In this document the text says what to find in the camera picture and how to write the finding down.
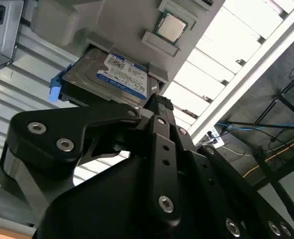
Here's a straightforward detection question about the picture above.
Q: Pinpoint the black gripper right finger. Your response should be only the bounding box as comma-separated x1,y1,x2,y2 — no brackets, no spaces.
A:
161,97,294,239

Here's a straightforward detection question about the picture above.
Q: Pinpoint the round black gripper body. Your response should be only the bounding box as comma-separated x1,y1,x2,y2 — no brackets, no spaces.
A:
34,139,228,239

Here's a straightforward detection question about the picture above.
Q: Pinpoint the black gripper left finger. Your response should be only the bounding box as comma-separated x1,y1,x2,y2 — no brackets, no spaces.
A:
0,94,183,226

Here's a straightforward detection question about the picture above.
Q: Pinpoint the hard disk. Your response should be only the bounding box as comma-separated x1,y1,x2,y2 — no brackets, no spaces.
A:
49,47,160,108

